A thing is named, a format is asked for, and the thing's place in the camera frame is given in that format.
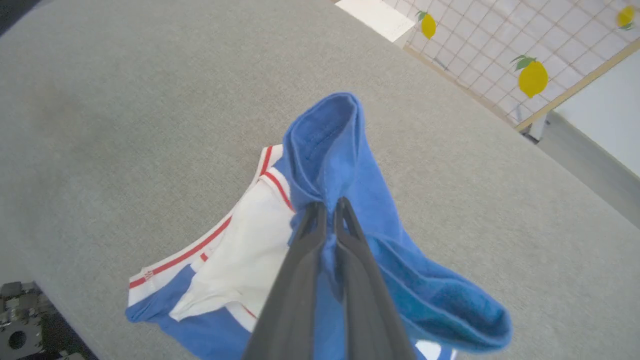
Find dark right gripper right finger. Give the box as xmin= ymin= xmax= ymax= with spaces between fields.
xmin=333 ymin=196 xmax=417 ymax=360

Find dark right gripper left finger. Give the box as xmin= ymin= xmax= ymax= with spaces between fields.
xmin=241 ymin=201 xmax=329 ymax=360

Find blue basketball jersey shirt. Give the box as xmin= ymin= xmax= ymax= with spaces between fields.
xmin=124 ymin=91 xmax=514 ymax=360

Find grey fabric sofa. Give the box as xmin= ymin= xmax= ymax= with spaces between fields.
xmin=0 ymin=0 xmax=640 ymax=360

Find grey metal screen foot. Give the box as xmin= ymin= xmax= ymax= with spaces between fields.
xmin=525 ymin=111 xmax=552 ymax=145

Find white box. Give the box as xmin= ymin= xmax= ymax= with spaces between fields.
xmin=334 ymin=0 xmax=417 ymax=44

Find lemon print grid screen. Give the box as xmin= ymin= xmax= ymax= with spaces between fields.
xmin=381 ymin=0 xmax=640 ymax=132

